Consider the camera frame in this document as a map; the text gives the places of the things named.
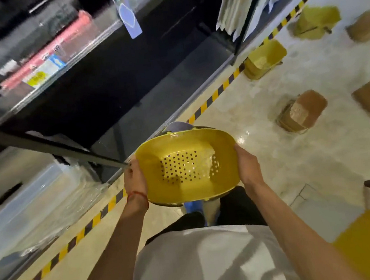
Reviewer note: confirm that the person's left forearm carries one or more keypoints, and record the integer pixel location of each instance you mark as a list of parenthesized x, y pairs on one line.
[(118, 255)]

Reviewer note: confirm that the person's right hand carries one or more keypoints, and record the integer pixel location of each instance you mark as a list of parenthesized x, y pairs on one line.
[(249, 168)]

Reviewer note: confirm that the person's right forearm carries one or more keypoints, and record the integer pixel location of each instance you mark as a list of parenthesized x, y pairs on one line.
[(295, 232)]

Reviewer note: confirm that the black trousers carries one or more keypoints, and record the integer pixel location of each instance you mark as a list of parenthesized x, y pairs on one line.
[(240, 208)]

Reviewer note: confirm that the white shirt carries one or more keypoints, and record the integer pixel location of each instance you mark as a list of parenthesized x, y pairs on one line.
[(210, 266)]

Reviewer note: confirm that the clear wrapped storage box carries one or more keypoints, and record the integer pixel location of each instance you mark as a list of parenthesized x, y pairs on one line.
[(31, 205)]

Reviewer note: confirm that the black metal shelf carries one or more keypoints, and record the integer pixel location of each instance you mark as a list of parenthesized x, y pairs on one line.
[(101, 81)]

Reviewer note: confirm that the pale purple hanging tag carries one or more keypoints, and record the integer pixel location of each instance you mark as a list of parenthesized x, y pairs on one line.
[(129, 19)]

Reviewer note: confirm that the blue left slipper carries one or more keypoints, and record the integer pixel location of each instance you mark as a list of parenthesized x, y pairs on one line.
[(193, 206)]

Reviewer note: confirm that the person's left hand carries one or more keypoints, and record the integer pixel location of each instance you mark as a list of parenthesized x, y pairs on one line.
[(134, 180)]

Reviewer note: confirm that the dark grey rolled goods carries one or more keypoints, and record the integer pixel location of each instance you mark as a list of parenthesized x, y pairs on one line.
[(30, 22)]

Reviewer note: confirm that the red rolled goods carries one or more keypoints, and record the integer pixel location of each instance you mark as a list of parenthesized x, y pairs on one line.
[(64, 34)]

